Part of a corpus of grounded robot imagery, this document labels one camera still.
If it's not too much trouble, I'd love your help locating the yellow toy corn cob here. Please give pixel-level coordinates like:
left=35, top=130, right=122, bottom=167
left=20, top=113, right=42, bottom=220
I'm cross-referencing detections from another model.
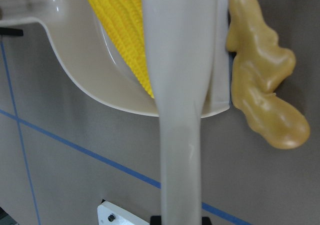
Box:
left=88, top=0, right=154, bottom=98

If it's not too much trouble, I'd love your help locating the beige plastic dustpan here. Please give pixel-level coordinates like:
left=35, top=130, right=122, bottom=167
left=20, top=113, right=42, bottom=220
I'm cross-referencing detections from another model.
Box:
left=0, top=0, right=230, bottom=118

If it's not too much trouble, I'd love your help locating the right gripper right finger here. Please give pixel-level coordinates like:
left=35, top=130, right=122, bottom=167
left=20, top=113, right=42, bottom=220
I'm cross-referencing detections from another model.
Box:
left=201, top=216, right=212, bottom=225

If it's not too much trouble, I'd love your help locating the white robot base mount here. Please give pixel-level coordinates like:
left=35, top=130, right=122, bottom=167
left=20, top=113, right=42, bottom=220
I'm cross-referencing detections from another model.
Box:
left=97, top=201, right=150, bottom=225

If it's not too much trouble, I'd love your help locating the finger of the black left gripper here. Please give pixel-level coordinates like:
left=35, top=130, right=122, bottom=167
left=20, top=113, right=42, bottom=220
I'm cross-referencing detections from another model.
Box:
left=0, top=27, right=24, bottom=37

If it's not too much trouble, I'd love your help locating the beige hand brush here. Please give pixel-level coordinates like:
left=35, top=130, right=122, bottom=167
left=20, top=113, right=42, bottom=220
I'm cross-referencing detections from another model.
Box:
left=142, top=0, right=216, bottom=225

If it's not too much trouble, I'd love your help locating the tan toy ginger root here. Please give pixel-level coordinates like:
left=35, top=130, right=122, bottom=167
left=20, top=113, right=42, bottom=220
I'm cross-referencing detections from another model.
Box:
left=226, top=0, right=311, bottom=150

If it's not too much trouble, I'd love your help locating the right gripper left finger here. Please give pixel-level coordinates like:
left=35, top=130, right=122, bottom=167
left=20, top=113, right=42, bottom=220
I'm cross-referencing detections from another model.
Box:
left=149, top=215, right=162, bottom=225

